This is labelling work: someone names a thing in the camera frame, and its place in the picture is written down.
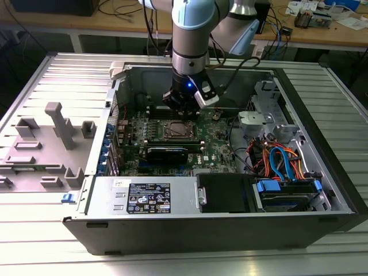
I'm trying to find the white labelled box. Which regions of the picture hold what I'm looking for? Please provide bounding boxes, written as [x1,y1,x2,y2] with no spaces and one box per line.
[252,43,267,60]

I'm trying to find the silver metal drive cage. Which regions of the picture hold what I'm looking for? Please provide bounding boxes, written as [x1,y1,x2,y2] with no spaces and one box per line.
[246,80,305,144]

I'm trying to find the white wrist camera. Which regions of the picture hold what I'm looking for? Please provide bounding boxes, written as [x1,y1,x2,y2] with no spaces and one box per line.
[193,80,221,110]

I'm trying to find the silver CPU plate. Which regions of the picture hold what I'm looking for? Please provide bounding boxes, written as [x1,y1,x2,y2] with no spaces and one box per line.
[171,124,190,137]

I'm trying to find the black open PC case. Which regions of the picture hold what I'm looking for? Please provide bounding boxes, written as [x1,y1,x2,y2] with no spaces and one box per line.
[62,62,368,256]

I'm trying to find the large black box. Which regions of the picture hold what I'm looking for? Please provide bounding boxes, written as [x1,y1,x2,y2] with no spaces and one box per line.
[11,0,100,17]

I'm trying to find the grey electronic device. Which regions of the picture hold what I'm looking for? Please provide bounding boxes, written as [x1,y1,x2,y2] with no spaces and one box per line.
[312,11,332,29]

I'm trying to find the black tower box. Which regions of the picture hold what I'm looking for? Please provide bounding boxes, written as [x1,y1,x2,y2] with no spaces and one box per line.
[254,0,271,35]

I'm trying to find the black graphics card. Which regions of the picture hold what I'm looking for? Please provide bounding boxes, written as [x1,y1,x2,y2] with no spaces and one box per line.
[145,145,190,167]

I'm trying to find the black wire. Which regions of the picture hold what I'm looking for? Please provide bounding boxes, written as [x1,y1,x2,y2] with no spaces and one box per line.
[227,119,255,175]

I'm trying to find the thin red wire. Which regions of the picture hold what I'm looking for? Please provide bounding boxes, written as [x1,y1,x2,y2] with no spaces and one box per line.
[110,103,128,123]

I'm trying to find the wooden desk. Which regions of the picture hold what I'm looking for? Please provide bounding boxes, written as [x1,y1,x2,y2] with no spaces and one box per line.
[252,0,368,53]
[0,0,175,54]

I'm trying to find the hard disk in blue carrier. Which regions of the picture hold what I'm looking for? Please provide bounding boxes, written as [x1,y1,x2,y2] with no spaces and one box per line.
[252,178,323,212]

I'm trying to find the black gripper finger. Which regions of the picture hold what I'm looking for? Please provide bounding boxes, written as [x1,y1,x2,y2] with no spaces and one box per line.
[162,91,185,116]
[184,99,201,117]

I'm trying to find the grey plastic parts rack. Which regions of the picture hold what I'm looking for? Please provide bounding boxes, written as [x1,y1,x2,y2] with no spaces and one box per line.
[0,102,97,193]

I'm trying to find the copper coil transformer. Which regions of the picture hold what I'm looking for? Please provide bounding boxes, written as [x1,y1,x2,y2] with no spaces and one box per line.
[294,8,313,28]

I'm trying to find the white paper sheets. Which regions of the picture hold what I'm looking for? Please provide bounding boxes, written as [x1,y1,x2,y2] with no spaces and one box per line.
[336,16,368,31]

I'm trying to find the green motherboard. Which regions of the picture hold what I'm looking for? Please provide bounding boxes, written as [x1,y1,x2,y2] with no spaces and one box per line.
[116,108,248,178]

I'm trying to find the blue data wire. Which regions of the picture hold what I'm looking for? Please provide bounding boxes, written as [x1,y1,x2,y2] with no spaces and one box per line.
[269,146,297,182]

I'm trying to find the silver power supply unit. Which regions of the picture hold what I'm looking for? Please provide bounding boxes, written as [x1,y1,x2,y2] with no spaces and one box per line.
[86,175,202,216]

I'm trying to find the red orange wire bundle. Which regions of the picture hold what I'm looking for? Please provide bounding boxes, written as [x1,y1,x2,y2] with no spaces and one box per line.
[247,137,273,176]

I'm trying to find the orange power wire bundle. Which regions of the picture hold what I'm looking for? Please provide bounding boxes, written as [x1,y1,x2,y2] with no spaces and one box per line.
[287,146,311,181]

